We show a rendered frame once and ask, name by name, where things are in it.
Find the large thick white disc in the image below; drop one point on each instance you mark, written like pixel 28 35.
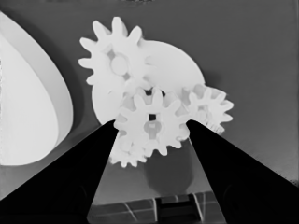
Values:
pixel 28 109

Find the white round carrier with pins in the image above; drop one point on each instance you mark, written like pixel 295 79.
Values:
pixel 174 65

